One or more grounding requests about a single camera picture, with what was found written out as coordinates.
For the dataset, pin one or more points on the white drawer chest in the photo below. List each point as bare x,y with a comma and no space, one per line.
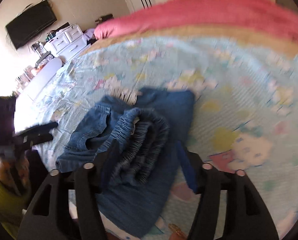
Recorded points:
67,43

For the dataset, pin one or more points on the olive green sleeve forearm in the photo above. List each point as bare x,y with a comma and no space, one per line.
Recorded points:
11,209

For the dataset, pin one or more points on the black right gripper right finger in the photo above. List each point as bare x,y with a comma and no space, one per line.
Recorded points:
232,195

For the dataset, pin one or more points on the person's left hand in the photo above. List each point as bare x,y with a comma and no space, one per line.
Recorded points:
14,175

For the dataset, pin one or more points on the tan mattress blanket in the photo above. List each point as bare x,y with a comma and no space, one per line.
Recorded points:
243,36

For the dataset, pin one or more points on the pink duvet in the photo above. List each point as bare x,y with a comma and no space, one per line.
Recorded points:
263,15

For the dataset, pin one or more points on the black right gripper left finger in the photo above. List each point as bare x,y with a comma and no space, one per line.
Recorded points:
65,206

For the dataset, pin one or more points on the dark bag on chest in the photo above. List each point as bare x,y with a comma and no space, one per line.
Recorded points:
103,18

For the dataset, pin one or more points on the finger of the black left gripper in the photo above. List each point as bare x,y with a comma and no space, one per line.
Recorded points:
38,129
38,139

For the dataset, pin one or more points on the clothes pile beside bed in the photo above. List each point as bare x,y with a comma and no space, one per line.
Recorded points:
89,36

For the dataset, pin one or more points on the Hello Kitty light blue bedsheet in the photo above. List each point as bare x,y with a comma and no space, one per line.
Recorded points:
245,112

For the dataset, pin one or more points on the black wall television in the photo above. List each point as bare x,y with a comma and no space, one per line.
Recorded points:
30,23

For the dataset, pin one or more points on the blue denim pants lace trim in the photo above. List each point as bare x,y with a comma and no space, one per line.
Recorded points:
136,178

